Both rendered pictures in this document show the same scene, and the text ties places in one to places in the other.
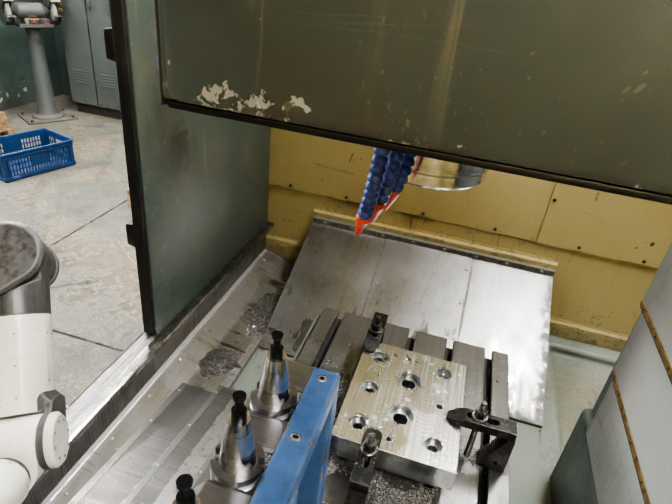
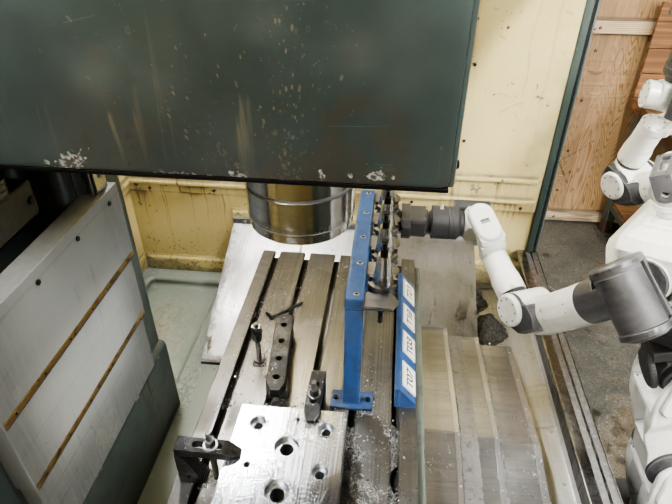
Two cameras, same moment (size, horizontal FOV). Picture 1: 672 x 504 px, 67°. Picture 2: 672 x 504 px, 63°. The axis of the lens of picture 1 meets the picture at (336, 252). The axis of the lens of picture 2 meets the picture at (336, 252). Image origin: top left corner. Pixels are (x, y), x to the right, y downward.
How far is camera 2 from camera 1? 1.42 m
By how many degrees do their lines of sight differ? 115
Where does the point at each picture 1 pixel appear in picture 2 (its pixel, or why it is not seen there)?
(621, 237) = not seen: outside the picture
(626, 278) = not seen: outside the picture
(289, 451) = (360, 256)
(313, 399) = (357, 280)
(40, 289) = (585, 291)
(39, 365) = (547, 300)
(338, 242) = not seen: outside the picture
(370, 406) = (316, 447)
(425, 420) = (262, 444)
